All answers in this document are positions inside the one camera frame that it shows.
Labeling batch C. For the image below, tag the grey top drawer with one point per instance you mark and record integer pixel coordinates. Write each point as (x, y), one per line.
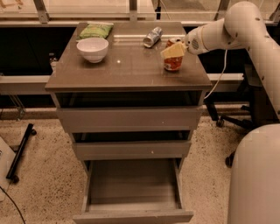
(82, 120)

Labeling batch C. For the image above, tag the silver can lying down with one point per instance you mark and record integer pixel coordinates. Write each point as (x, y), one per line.
(153, 37)

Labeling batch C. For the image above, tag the grey middle drawer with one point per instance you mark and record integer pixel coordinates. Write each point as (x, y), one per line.
(131, 150)

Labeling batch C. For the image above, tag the white device at left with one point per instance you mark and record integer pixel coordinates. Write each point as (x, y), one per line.
(6, 158)

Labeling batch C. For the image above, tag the grey drawer cabinet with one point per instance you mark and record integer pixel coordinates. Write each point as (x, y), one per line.
(130, 76)

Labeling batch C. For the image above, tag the red coke can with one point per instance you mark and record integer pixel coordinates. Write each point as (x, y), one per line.
(172, 64)

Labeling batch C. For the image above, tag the green chip bag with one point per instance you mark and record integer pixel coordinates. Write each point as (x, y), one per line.
(95, 31)

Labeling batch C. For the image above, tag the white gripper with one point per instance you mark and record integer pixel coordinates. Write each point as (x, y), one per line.
(192, 41)

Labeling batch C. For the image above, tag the white ceramic bowl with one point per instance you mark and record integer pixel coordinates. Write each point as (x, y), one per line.
(93, 50)

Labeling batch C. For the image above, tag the black wheeled stand base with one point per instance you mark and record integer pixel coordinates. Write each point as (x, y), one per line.
(11, 175)

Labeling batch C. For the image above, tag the black office chair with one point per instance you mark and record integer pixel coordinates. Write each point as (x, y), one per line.
(236, 119)

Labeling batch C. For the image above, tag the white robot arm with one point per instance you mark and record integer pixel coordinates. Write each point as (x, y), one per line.
(254, 192)

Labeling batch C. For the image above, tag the grey open bottom drawer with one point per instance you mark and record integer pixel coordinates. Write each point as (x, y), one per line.
(138, 191)

